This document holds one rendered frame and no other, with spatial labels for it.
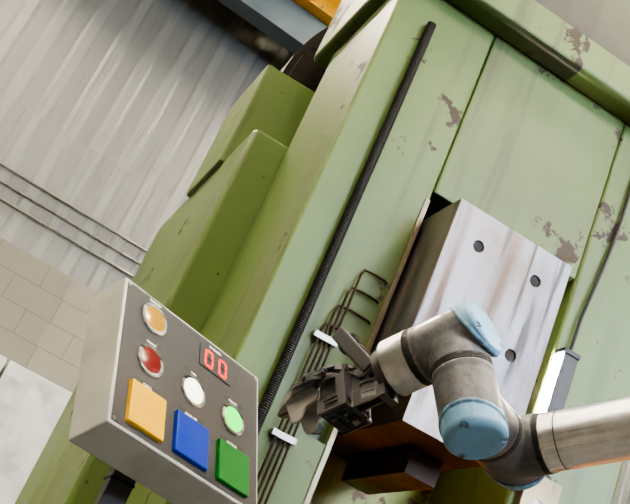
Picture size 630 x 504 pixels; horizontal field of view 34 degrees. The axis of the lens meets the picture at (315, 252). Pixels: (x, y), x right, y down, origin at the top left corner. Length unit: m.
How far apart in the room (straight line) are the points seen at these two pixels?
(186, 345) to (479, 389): 0.53
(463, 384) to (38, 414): 5.86
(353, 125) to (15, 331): 5.79
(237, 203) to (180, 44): 6.36
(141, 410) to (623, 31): 1.69
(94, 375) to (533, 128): 1.35
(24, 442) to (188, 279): 4.70
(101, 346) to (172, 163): 6.93
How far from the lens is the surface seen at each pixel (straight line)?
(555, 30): 2.60
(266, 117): 2.98
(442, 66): 2.45
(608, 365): 2.47
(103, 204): 8.20
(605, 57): 2.67
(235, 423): 1.72
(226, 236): 2.55
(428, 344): 1.48
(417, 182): 2.29
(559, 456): 1.50
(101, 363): 1.57
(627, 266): 2.57
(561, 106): 2.60
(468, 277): 2.12
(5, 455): 7.07
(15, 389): 7.11
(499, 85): 2.51
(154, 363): 1.61
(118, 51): 8.67
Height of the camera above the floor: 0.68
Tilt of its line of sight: 24 degrees up
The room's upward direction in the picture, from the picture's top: 24 degrees clockwise
